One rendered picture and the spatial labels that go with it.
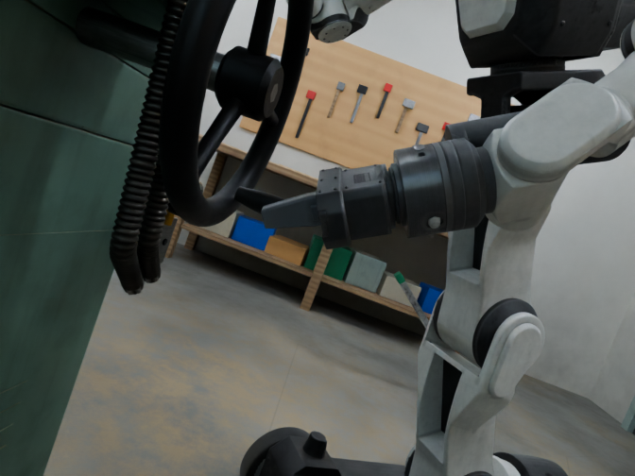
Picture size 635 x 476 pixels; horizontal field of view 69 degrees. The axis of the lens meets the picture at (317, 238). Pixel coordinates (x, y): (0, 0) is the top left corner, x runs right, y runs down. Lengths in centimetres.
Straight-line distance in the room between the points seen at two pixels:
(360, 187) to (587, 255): 388
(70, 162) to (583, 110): 51
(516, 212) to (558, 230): 366
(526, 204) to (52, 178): 48
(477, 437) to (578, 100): 69
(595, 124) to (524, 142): 6
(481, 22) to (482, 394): 62
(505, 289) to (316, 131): 301
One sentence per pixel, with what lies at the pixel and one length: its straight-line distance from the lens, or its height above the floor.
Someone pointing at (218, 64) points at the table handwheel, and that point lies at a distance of 47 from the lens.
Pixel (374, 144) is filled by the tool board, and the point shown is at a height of 129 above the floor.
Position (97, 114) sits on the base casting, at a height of 73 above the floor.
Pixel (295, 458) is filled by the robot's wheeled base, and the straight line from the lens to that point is 109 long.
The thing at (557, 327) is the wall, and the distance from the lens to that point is 426.
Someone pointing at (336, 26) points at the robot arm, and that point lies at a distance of 110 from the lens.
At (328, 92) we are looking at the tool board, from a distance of 382.
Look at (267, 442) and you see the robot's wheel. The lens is 117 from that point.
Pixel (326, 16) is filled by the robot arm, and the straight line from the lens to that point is 111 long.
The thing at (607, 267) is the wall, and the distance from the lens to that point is 435.
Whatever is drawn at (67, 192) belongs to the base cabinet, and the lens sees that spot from 60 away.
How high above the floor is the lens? 73
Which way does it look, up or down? 4 degrees down
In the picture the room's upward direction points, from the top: 21 degrees clockwise
